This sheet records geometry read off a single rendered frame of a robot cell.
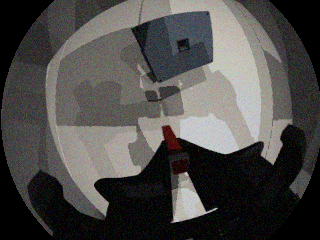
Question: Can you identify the dark grey sloped panel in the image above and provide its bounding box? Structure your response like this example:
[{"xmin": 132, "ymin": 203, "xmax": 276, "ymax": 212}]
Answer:
[{"xmin": 131, "ymin": 11, "xmax": 213, "ymax": 84}]

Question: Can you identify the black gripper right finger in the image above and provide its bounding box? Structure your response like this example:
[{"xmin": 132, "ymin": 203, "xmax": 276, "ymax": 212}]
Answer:
[{"xmin": 177, "ymin": 137, "xmax": 264, "ymax": 212}]

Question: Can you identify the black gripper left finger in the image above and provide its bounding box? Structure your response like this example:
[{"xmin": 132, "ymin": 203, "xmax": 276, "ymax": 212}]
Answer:
[{"xmin": 95, "ymin": 140, "xmax": 173, "ymax": 221}]

